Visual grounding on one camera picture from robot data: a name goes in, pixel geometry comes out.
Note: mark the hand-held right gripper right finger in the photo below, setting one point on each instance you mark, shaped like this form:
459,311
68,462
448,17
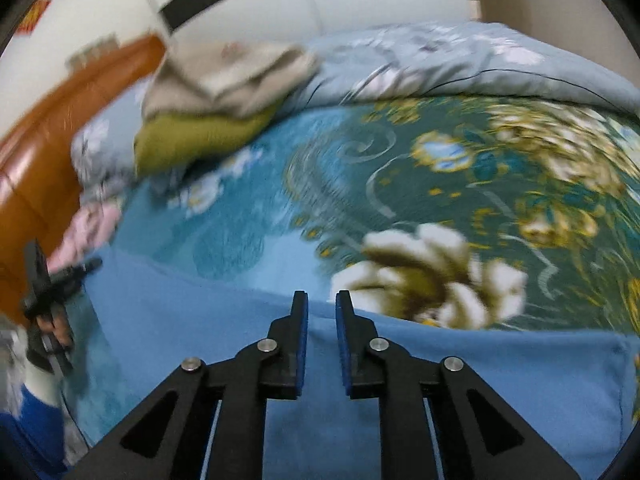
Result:
342,342

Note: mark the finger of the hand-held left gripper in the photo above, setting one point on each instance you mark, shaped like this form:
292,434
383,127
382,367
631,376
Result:
80,269

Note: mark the blue fleece garment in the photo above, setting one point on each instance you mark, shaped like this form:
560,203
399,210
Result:
200,320

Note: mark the wooden headboard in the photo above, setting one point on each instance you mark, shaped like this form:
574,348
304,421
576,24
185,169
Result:
40,160

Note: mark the teal floral bed blanket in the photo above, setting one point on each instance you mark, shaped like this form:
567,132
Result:
300,170

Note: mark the beige fleece garment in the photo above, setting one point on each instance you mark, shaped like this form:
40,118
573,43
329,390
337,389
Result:
210,80

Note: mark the white wardrobe with black band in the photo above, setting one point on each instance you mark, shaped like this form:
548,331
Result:
375,0

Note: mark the red wall decoration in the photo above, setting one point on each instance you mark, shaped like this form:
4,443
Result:
32,16

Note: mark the pink fleece cloth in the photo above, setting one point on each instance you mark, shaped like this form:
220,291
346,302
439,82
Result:
90,231

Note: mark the person's left hand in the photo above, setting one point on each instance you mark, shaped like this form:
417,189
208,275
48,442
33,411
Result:
60,331

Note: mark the light blue floral quilt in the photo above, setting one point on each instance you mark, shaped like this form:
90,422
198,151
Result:
450,60

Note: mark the person's left forearm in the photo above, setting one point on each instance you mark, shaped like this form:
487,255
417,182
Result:
37,410

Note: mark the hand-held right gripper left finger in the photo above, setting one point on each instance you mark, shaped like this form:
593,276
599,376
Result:
301,342

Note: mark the green knit sweater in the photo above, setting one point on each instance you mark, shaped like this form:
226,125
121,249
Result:
200,141

